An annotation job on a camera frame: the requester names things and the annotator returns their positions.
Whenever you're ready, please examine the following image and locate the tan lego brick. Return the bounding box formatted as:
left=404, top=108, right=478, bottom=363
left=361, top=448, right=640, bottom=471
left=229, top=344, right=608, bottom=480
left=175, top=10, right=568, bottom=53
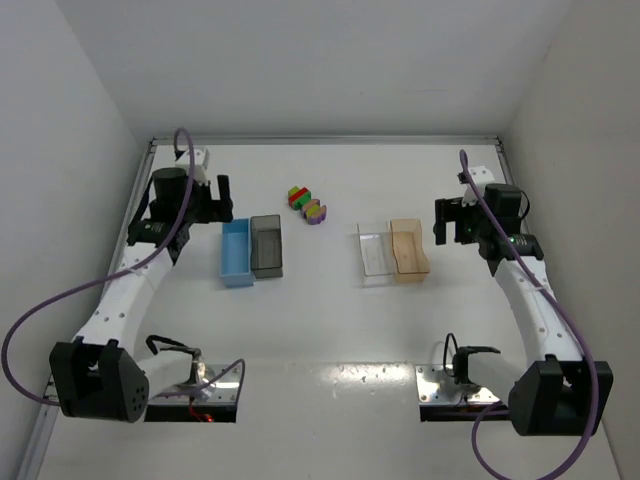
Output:
left=301, top=199, right=320, bottom=214

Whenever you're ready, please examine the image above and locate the red lego brick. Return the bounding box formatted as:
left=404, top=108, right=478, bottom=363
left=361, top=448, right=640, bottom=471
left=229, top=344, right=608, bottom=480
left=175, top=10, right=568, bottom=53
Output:
left=288, top=188, right=311, bottom=208

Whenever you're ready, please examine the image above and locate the dark green lego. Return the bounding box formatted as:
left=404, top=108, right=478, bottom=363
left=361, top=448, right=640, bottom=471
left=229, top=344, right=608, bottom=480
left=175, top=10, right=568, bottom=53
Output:
left=288, top=186, right=308, bottom=199

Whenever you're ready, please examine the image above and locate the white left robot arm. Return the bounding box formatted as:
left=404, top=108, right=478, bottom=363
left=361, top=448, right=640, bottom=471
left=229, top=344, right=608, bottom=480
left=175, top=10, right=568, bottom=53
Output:
left=49, top=167, right=233, bottom=423

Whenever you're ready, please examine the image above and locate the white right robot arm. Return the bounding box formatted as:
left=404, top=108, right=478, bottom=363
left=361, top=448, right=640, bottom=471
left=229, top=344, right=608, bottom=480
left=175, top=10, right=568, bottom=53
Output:
left=434, top=183, right=614, bottom=436

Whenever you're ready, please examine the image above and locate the orange translucent plastic bin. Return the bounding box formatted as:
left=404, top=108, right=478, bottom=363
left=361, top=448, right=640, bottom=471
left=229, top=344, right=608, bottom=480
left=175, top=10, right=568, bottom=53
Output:
left=390, top=219, right=430, bottom=284

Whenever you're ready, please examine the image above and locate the light blue plastic bin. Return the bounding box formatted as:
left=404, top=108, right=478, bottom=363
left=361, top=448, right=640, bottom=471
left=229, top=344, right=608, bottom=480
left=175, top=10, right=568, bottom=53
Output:
left=220, top=218, right=254, bottom=288

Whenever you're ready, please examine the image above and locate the smoky grey plastic bin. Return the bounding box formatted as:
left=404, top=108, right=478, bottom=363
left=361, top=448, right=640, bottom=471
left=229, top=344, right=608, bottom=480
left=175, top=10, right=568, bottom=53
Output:
left=250, top=214, right=283, bottom=280

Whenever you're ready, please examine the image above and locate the clear plastic bin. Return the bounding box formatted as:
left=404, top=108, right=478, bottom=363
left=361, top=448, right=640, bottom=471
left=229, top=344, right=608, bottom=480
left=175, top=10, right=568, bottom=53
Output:
left=357, top=221, right=395, bottom=288

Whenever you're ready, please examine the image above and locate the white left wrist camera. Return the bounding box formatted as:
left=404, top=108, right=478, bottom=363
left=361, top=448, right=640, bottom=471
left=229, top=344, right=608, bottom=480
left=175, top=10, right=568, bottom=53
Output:
left=175, top=146, right=210, bottom=184

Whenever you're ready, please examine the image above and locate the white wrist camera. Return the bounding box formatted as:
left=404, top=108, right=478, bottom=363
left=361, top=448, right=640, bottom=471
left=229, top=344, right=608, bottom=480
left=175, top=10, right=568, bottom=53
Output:
left=458, top=166, right=495, bottom=207
left=175, top=146, right=210, bottom=184

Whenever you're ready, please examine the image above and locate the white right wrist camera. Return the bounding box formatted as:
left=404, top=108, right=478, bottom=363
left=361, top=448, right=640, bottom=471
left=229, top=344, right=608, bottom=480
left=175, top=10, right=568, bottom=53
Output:
left=458, top=166, right=495, bottom=207

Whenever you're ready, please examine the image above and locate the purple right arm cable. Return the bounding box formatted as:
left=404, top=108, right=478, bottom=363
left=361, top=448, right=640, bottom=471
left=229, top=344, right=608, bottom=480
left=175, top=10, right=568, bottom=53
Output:
left=458, top=149, right=600, bottom=480

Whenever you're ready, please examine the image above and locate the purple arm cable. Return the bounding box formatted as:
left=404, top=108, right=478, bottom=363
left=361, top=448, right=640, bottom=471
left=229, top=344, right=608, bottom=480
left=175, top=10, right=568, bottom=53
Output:
left=458, top=149, right=600, bottom=480
left=1, top=127, right=247, bottom=405

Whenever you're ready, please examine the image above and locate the aluminium table frame rail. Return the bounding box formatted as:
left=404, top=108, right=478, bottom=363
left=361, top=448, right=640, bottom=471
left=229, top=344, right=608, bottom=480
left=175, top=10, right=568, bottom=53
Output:
left=23, top=137, right=524, bottom=479

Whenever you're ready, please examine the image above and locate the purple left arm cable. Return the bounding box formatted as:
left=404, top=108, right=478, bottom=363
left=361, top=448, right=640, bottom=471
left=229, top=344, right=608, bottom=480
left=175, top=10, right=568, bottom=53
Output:
left=1, top=127, right=247, bottom=405

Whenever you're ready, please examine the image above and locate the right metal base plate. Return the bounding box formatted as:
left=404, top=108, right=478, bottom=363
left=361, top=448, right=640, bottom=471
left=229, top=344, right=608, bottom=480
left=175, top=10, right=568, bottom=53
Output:
left=415, top=364, right=498, bottom=408

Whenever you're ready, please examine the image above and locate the metal base plate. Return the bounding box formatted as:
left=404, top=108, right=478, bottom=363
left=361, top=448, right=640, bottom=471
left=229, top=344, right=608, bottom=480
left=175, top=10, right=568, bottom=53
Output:
left=149, top=359, right=245, bottom=407
left=415, top=364, right=498, bottom=408

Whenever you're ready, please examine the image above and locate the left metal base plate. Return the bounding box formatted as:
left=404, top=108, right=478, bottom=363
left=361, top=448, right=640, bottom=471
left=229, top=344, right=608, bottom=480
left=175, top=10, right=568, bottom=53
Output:
left=149, top=359, right=245, bottom=407

